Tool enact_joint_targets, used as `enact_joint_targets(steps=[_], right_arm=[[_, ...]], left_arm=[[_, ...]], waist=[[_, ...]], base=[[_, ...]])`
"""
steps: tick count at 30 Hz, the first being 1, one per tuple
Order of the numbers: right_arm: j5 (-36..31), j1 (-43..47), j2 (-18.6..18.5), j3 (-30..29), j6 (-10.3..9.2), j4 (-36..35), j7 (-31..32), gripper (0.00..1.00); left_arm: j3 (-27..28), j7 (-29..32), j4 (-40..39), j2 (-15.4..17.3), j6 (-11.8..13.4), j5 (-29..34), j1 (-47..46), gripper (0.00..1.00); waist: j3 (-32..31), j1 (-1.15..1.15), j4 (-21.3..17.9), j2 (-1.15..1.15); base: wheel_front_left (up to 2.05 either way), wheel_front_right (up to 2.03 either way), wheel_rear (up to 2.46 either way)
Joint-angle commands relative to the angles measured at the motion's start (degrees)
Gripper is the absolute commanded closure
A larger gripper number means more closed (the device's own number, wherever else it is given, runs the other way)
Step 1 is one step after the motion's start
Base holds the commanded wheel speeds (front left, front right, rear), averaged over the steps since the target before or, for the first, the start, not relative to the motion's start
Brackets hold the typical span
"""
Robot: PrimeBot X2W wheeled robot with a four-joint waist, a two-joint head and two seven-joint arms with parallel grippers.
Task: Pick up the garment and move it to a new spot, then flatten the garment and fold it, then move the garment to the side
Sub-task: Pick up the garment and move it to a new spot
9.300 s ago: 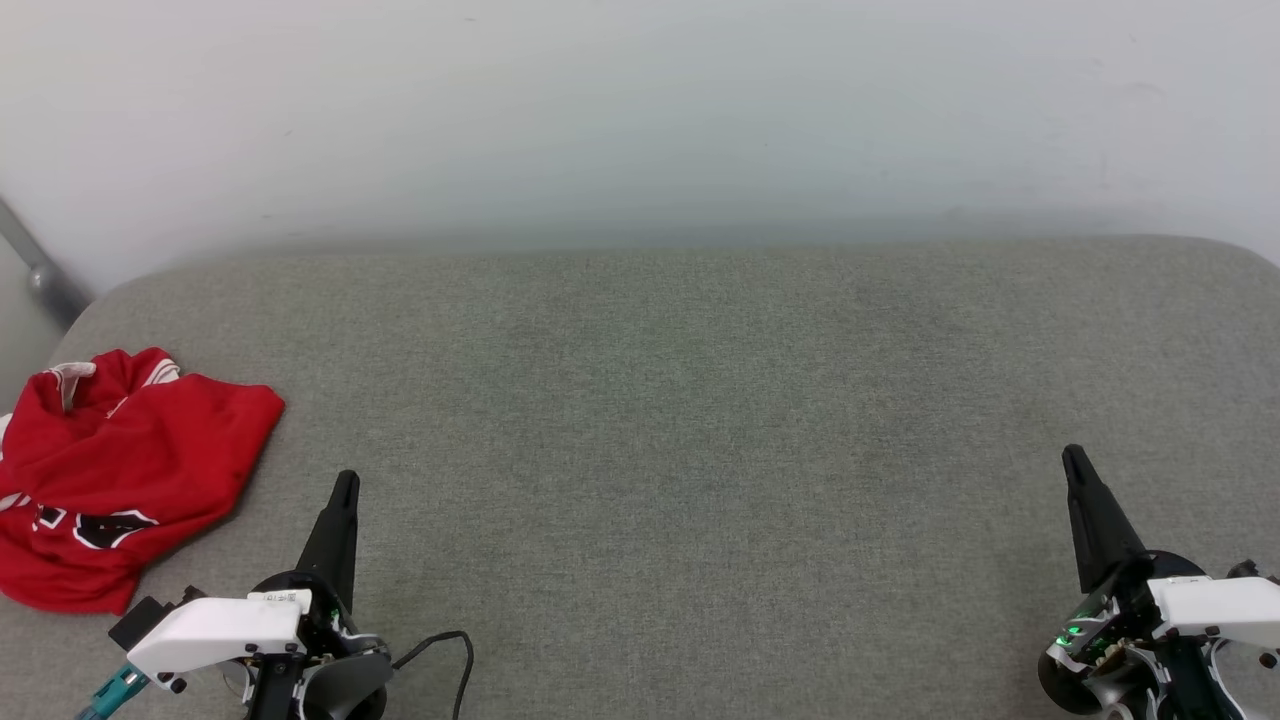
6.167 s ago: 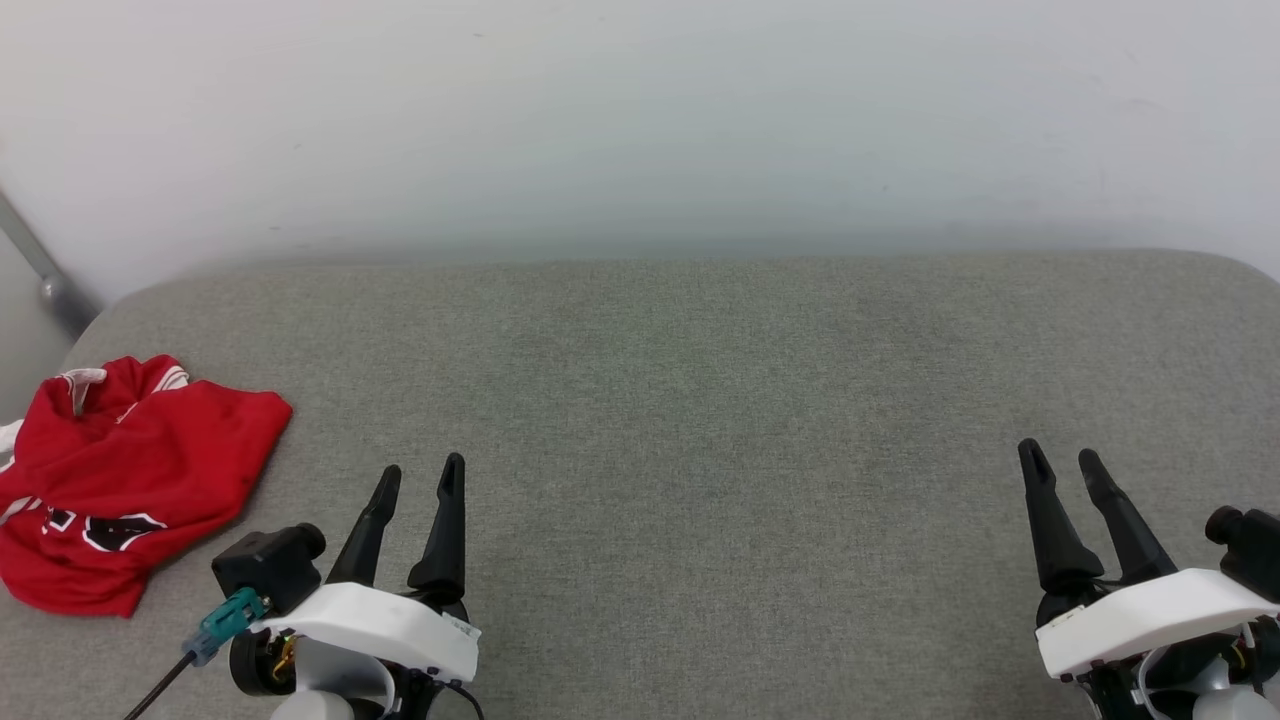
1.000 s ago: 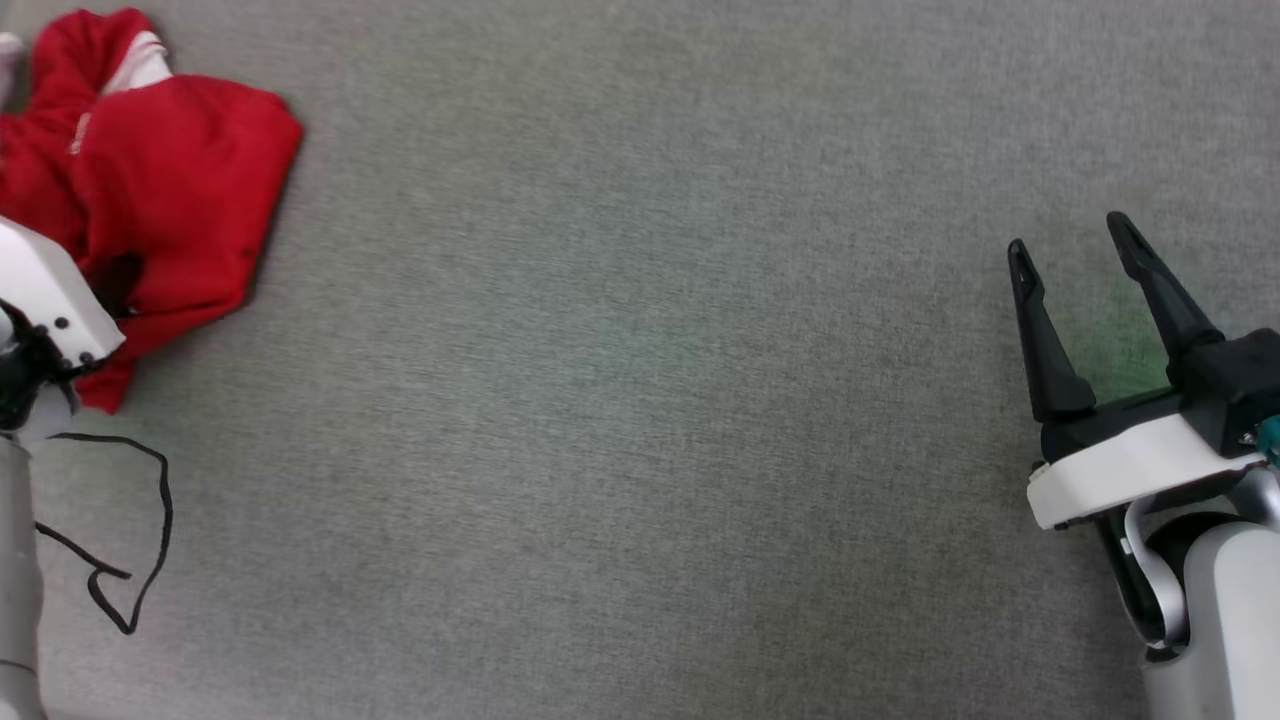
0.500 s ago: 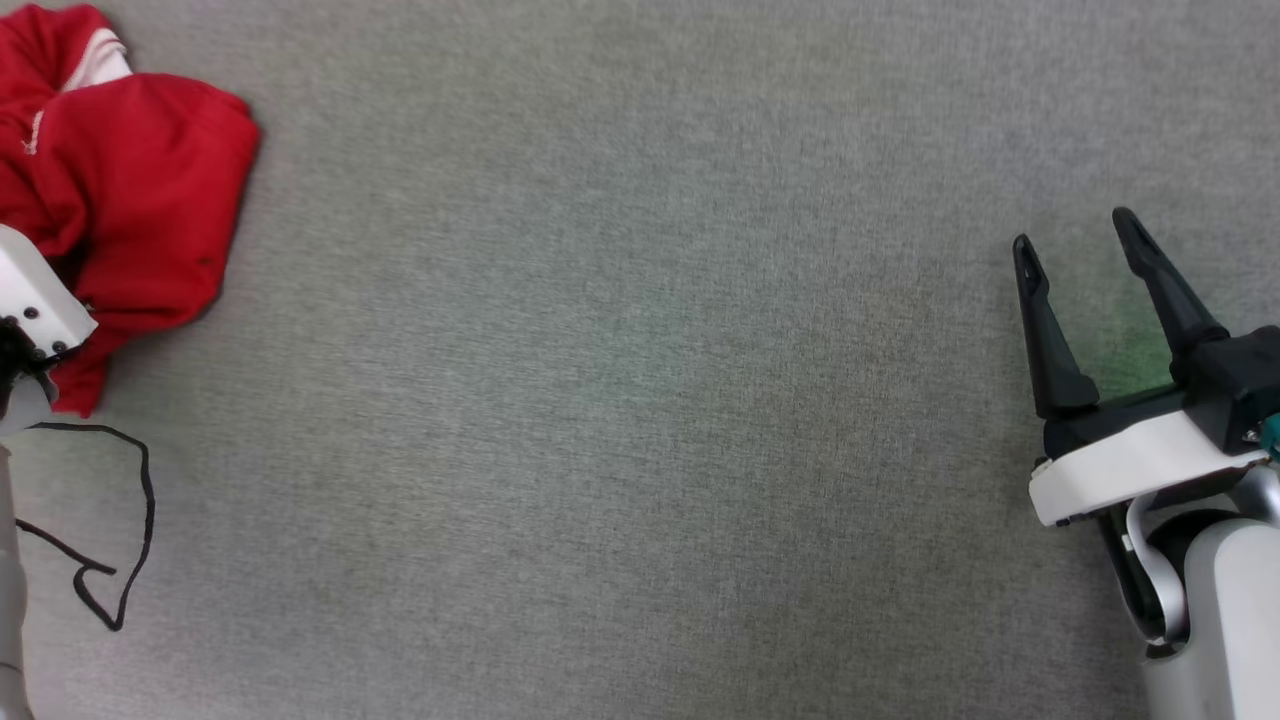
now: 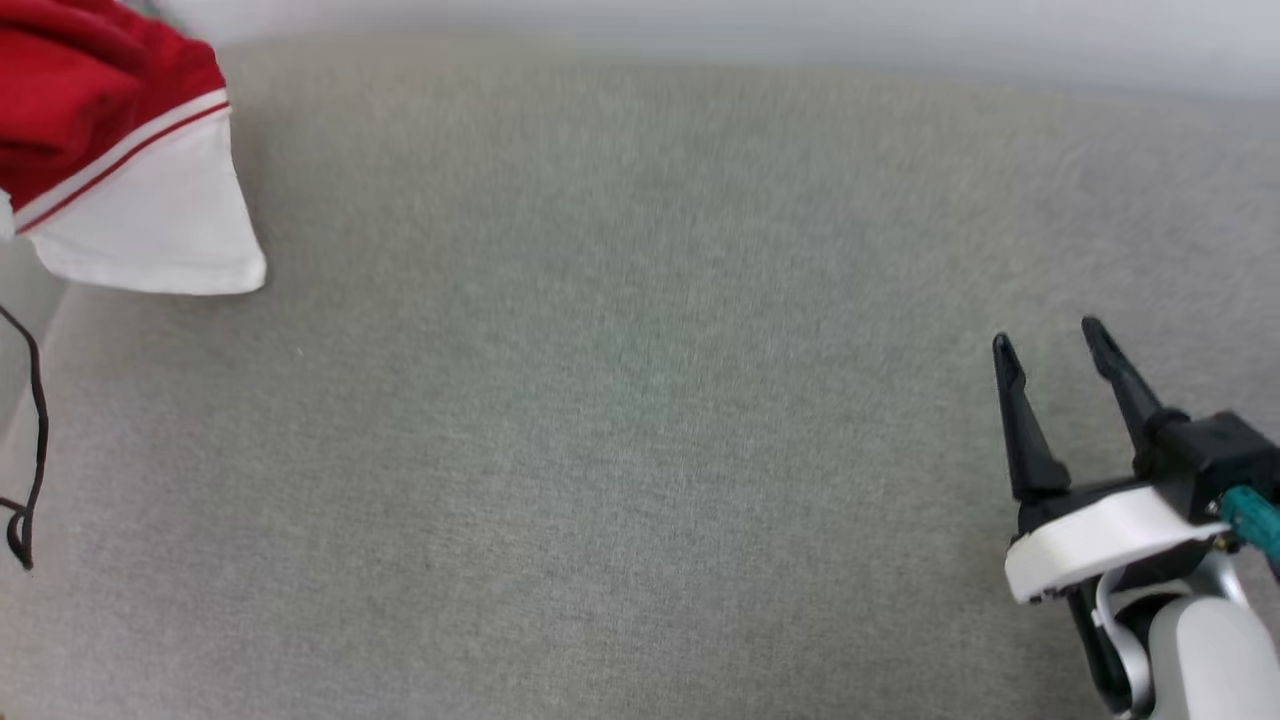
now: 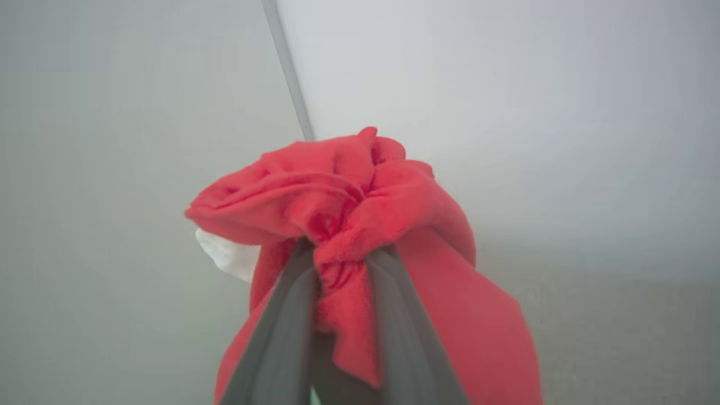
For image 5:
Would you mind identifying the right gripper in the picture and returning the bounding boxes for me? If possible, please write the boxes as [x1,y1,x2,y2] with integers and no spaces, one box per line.
[992,316,1280,606]

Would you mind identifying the red and white garment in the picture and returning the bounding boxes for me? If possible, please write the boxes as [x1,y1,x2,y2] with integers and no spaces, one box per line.
[0,0,268,297]

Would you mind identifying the teal cable connector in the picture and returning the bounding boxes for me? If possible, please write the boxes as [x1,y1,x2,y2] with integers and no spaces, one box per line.
[1218,486,1280,557]

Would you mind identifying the thin black cable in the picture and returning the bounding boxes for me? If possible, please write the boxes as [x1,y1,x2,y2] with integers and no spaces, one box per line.
[0,305,50,572]

